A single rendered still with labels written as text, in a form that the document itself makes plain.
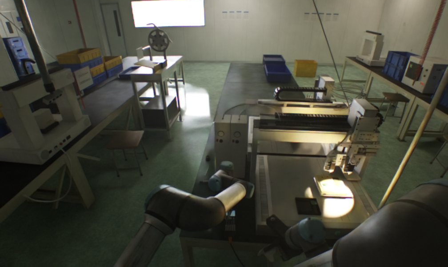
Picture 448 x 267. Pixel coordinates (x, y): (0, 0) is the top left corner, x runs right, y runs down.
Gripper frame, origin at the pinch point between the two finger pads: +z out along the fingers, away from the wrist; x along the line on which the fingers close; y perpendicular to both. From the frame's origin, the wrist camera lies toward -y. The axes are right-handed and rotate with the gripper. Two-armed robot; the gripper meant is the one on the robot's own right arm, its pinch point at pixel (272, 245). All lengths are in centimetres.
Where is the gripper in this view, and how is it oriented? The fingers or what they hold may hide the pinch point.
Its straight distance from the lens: 106.9
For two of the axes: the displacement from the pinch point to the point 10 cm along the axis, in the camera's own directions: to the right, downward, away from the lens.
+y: 4.9, 7.3, -4.8
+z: -1.5, 6.1, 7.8
